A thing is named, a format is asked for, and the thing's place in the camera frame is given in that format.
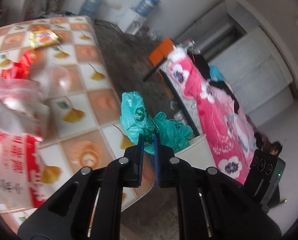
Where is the pink floral blanket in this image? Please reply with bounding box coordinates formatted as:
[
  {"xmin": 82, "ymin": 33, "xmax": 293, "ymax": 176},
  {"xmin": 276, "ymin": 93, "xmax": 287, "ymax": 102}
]
[{"xmin": 166, "ymin": 47, "xmax": 257, "ymax": 183}]

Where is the orange chair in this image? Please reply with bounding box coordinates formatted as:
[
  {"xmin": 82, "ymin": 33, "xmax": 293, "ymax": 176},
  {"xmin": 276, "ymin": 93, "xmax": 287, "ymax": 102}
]
[{"xmin": 148, "ymin": 38, "xmax": 174, "ymax": 67}]

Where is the white water dispenser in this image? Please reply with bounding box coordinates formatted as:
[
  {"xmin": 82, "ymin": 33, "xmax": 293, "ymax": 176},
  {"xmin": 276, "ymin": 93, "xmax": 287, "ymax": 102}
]
[{"xmin": 117, "ymin": 8, "xmax": 147, "ymax": 35}]

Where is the clear red-dotted plastic bag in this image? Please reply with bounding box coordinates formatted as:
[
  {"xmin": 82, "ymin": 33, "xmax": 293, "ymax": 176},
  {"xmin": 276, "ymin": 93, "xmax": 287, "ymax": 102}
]
[{"xmin": 0, "ymin": 50, "xmax": 73, "ymax": 142}]

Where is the red white paper food bag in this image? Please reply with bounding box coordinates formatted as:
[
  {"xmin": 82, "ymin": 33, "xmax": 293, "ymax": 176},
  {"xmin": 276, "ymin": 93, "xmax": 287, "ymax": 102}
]
[{"xmin": 0, "ymin": 131, "xmax": 46, "ymax": 209}]

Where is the white trash bin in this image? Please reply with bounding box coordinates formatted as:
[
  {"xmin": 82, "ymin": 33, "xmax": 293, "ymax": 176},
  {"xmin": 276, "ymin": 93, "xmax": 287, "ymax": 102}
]
[{"xmin": 175, "ymin": 134, "xmax": 216, "ymax": 170}]

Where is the teal plastic trash bag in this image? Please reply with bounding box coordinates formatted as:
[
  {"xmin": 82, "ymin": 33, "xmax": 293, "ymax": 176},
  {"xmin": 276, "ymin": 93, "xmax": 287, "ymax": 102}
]
[{"xmin": 120, "ymin": 91, "xmax": 193, "ymax": 155}]

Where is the black bed frame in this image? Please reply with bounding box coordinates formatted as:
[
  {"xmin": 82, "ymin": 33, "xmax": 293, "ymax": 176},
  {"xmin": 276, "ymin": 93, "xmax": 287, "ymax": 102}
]
[{"xmin": 142, "ymin": 57, "xmax": 200, "ymax": 137}]

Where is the yellow snack packet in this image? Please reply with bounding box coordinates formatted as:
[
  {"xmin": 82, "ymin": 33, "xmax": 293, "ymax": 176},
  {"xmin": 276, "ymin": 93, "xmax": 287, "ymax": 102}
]
[{"xmin": 29, "ymin": 29, "xmax": 60, "ymax": 49}]

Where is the blue water jug on floor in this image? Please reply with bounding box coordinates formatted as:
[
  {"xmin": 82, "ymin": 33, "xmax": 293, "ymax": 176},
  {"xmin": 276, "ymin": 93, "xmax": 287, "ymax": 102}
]
[{"xmin": 78, "ymin": 0, "xmax": 103, "ymax": 20}]

